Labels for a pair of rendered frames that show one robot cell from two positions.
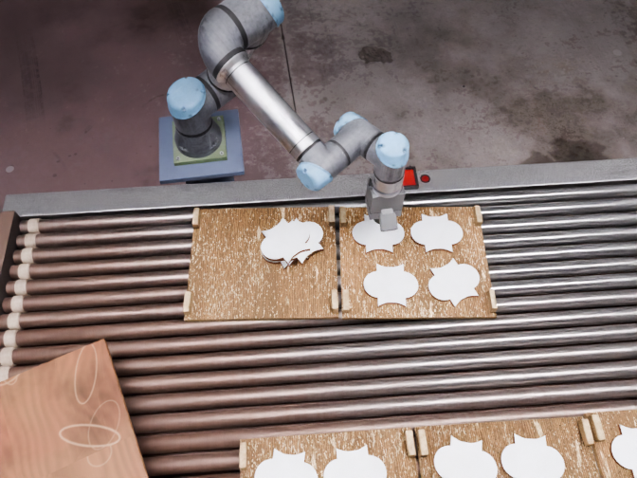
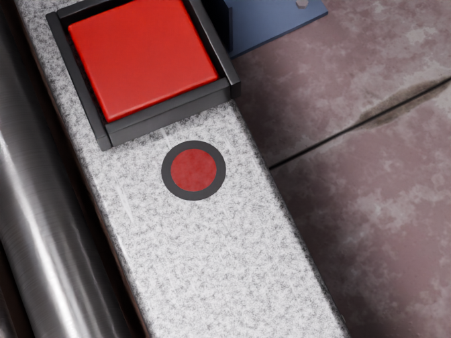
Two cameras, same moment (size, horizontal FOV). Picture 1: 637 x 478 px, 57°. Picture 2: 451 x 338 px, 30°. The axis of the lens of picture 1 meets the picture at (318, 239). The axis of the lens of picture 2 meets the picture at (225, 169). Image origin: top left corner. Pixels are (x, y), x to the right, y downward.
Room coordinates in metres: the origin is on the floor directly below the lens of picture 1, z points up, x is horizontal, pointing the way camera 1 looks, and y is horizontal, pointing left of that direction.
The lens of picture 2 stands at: (1.03, -0.48, 1.30)
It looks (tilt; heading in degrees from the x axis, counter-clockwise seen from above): 68 degrees down; 73
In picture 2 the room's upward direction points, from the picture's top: 3 degrees counter-clockwise
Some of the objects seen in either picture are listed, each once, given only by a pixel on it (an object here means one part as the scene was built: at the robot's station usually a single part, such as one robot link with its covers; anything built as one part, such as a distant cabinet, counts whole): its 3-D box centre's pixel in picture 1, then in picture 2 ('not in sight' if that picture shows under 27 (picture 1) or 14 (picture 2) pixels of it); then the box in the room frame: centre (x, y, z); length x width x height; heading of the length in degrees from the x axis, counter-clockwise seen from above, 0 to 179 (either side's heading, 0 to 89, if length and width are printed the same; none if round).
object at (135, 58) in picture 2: (404, 178); (143, 56); (1.06, -0.26, 0.92); 0.06 x 0.06 x 0.01; 4
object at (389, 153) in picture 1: (390, 156); not in sight; (0.85, -0.17, 1.29); 0.09 x 0.08 x 0.11; 46
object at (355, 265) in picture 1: (413, 260); not in sight; (0.77, -0.27, 0.93); 0.41 x 0.35 x 0.02; 90
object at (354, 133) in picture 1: (354, 138); not in sight; (0.91, -0.09, 1.29); 0.11 x 0.11 x 0.08; 46
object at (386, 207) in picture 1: (385, 203); not in sight; (0.83, -0.17, 1.13); 0.12 x 0.09 x 0.16; 9
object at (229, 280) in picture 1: (263, 261); not in sight; (0.77, 0.15, 0.93); 0.41 x 0.35 x 0.02; 91
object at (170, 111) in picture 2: (404, 178); (143, 55); (1.06, -0.26, 0.92); 0.08 x 0.08 x 0.02; 4
